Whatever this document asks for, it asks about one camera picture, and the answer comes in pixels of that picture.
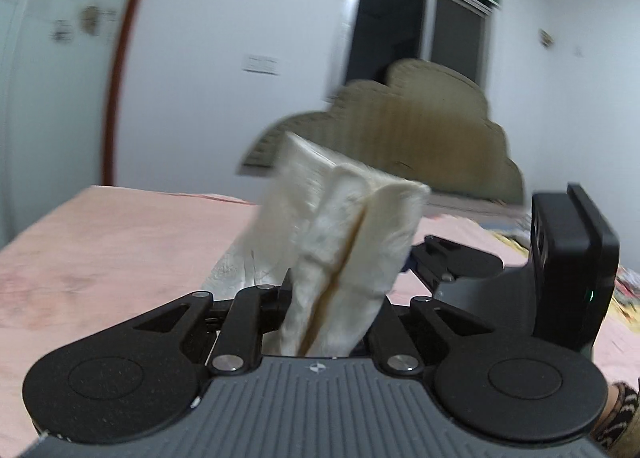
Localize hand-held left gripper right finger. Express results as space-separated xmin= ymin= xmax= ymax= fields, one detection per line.
xmin=369 ymin=296 xmax=495 ymax=375

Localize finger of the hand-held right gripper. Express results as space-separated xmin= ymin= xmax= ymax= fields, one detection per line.
xmin=404 ymin=235 xmax=505 ymax=289

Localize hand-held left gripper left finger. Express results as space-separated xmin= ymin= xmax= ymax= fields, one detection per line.
xmin=114 ymin=268 xmax=297 ymax=375

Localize white pants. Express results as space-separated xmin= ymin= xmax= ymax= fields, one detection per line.
xmin=201 ymin=131 xmax=432 ymax=358

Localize olive tufted headboard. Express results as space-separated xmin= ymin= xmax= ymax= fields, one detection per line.
xmin=239 ymin=58 xmax=527 ymax=205

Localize pink bed sheet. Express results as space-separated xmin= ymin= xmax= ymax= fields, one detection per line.
xmin=0 ymin=185 xmax=640 ymax=439

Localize window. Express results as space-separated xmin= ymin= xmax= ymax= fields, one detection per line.
xmin=330 ymin=0 xmax=495 ymax=101

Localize brown wooden trim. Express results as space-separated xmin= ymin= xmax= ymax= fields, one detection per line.
xmin=101 ymin=0 xmax=163 ymax=187

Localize white wardrobe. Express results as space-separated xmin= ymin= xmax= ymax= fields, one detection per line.
xmin=0 ymin=0 xmax=153 ymax=249

